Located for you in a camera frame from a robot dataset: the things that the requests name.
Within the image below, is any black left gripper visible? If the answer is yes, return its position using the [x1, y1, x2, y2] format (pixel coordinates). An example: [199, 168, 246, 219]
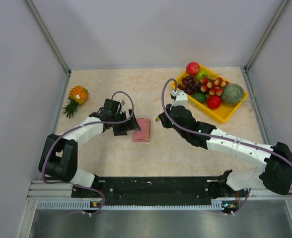
[111, 109, 140, 136]

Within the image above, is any pink express box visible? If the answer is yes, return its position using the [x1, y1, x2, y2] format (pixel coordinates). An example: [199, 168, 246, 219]
[133, 118, 150, 142]

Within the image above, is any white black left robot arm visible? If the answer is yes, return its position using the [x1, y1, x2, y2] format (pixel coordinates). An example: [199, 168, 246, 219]
[38, 99, 141, 197]

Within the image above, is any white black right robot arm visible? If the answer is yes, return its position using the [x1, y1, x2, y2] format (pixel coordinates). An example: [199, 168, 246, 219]
[158, 104, 292, 196]

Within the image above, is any green lime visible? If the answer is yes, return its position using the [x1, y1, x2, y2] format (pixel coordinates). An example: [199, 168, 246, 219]
[192, 92, 208, 104]

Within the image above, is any dark purple grape bunch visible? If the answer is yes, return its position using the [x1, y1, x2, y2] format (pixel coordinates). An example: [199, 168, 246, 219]
[177, 76, 201, 96]

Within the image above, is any red tomato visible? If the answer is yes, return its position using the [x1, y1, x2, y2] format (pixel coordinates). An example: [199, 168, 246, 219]
[207, 95, 222, 110]

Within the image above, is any yellow plastic tray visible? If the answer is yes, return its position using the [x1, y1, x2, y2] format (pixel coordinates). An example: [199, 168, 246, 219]
[171, 62, 248, 123]

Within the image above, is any red apple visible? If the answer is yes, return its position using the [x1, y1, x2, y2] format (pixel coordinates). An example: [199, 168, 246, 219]
[186, 62, 200, 76]

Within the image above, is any green apple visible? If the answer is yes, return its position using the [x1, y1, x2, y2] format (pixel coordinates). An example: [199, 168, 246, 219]
[195, 69, 208, 81]

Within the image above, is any red-yellow cherry bunch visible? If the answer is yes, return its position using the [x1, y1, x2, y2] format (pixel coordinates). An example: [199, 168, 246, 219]
[200, 77, 229, 96]

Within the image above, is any orange toy pineapple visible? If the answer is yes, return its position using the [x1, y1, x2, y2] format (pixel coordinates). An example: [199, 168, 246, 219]
[63, 86, 89, 119]

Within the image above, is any green netted melon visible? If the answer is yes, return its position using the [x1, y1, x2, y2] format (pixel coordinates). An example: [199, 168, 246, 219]
[221, 84, 244, 106]

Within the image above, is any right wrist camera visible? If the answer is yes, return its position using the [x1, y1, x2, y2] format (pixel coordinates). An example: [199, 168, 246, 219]
[170, 90, 188, 107]

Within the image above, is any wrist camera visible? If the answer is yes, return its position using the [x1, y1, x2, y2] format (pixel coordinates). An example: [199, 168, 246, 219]
[170, 90, 188, 107]
[118, 100, 125, 114]

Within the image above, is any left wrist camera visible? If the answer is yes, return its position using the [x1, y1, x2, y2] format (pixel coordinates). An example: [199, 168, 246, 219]
[118, 100, 125, 114]

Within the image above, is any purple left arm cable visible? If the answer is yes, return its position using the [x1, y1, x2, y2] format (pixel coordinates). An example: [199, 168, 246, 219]
[40, 91, 135, 216]

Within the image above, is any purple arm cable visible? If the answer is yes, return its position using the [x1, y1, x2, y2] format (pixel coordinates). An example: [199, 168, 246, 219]
[40, 91, 135, 216]
[161, 78, 292, 216]

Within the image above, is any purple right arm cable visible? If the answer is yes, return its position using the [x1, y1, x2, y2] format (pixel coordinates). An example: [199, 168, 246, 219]
[161, 78, 292, 216]

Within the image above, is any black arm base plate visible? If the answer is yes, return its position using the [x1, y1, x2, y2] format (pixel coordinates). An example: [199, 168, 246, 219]
[71, 176, 249, 206]

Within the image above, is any white slotted cable duct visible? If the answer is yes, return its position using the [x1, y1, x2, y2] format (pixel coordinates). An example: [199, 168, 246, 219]
[36, 198, 236, 211]

